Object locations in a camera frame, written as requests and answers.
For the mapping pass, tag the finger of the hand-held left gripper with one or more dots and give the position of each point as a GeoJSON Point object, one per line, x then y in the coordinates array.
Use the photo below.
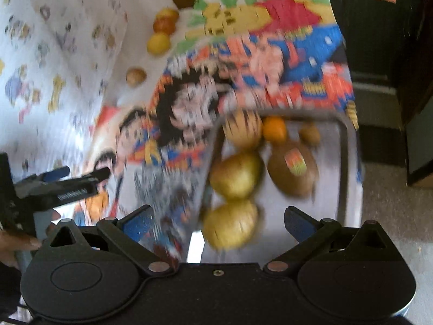
{"type": "Point", "coordinates": [67, 193]}
{"type": "Point", "coordinates": [54, 173]}

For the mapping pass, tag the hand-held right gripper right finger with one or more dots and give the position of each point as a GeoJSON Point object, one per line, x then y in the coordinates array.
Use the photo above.
{"type": "Point", "coordinates": [297, 223]}

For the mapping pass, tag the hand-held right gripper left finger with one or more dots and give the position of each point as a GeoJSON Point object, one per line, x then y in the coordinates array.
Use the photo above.
{"type": "Point", "coordinates": [138, 221]}

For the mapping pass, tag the metal tray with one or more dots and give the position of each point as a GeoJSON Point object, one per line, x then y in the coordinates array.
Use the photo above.
{"type": "Point", "coordinates": [270, 210]}

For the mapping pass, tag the brown kiwi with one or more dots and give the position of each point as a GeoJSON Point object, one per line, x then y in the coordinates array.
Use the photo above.
{"type": "Point", "coordinates": [291, 172]}

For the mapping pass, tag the yellow pear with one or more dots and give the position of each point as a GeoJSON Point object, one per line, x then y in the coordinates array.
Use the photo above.
{"type": "Point", "coordinates": [230, 225]}
{"type": "Point", "coordinates": [236, 176]}

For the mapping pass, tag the small brown round fruit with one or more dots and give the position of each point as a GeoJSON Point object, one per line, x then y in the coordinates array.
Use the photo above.
{"type": "Point", "coordinates": [310, 134]}
{"type": "Point", "coordinates": [136, 77]}

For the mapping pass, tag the small orange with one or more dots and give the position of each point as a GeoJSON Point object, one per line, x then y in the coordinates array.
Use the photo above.
{"type": "Point", "coordinates": [274, 129]}

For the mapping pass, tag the striped brown round fruit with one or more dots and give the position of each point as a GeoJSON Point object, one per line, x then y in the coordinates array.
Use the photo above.
{"type": "Point", "coordinates": [243, 130]}

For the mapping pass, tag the person's left hand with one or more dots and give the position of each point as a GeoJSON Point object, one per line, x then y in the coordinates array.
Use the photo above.
{"type": "Point", "coordinates": [13, 243]}

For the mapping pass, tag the white printed muslin blanket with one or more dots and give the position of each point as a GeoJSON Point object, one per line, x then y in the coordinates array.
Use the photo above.
{"type": "Point", "coordinates": [50, 74]}

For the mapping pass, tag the yellow round fruit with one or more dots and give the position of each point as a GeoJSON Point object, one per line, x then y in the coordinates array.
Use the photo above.
{"type": "Point", "coordinates": [158, 44]}

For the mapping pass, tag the cartoon printed mat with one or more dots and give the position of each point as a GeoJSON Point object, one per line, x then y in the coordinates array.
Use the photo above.
{"type": "Point", "coordinates": [236, 57]}

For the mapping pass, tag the red yellow apple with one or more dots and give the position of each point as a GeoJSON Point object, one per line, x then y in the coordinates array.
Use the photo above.
{"type": "Point", "coordinates": [165, 21]}

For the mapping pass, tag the dark cabinet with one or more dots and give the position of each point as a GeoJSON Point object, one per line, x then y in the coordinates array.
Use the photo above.
{"type": "Point", "coordinates": [372, 40]}

